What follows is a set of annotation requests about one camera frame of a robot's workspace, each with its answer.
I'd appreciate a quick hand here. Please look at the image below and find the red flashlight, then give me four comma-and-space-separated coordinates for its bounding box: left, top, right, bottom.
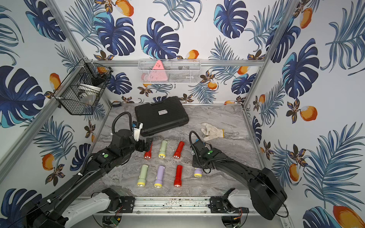
174, 141, 185, 159
144, 144, 152, 160
174, 165, 183, 187

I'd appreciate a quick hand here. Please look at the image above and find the purple flashlight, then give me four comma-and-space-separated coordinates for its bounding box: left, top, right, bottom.
194, 168, 202, 178
154, 165, 165, 188

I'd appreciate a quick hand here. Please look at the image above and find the green flashlight back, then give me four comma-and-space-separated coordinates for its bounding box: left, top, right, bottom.
158, 140, 168, 159

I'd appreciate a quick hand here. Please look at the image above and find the green flashlight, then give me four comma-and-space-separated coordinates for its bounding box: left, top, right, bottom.
158, 140, 168, 159
137, 164, 148, 187

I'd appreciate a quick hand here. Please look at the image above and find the red flashlight front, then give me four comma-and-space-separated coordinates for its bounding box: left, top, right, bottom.
174, 165, 183, 187

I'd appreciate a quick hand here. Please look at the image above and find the green flashlight front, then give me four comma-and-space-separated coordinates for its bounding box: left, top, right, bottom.
137, 164, 148, 187

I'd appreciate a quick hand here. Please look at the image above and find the purple flashlight front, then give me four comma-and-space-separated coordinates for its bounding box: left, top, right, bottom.
154, 165, 165, 188

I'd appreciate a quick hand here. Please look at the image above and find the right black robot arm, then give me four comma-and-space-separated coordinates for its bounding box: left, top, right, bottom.
189, 131, 287, 220

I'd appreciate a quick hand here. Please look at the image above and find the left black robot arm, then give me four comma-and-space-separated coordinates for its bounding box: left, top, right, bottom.
20, 112, 153, 228

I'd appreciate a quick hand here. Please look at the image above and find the white work glove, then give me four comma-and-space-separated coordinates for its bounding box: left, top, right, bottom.
201, 123, 225, 141

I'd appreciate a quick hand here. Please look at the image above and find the black plastic tool case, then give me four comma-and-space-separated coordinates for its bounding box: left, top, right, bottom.
135, 97, 189, 137

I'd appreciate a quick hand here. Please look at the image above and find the dark tape roll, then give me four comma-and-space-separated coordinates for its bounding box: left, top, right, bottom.
111, 101, 122, 107

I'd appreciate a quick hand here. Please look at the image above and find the pink triangle item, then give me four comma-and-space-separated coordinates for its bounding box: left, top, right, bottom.
145, 60, 168, 82

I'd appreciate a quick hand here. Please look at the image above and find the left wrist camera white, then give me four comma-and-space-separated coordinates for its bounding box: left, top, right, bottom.
132, 121, 143, 141

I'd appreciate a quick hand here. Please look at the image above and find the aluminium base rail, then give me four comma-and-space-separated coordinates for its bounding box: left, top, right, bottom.
97, 195, 258, 217

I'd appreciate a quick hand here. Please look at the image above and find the black wire basket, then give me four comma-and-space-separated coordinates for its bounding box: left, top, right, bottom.
53, 59, 113, 116

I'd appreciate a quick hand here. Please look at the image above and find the clear wall shelf basket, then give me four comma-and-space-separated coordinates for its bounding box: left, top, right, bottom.
138, 59, 202, 84

